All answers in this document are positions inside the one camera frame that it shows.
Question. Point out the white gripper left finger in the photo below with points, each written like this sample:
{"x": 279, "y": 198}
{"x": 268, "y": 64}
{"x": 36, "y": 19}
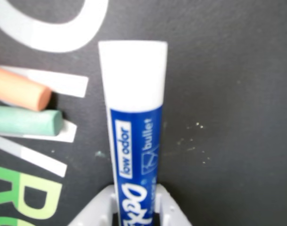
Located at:
{"x": 98, "y": 207}

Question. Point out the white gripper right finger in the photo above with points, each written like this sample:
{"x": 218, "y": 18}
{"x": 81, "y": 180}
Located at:
{"x": 169, "y": 212}

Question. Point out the blue Expo marker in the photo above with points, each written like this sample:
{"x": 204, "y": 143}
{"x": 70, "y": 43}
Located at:
{"x": 133, "y": 117}

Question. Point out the green chalk stick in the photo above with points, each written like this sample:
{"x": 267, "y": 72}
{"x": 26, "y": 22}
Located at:
{"x": 23, "y": 120}

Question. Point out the grey Wowrobo mat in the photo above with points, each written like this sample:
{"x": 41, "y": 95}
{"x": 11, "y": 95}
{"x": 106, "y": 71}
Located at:
{"x": 228, "y": 94}

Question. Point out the orange chalk stick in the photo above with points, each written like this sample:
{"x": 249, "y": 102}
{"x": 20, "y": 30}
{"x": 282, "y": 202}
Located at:
{"x": 18, "y": 89}

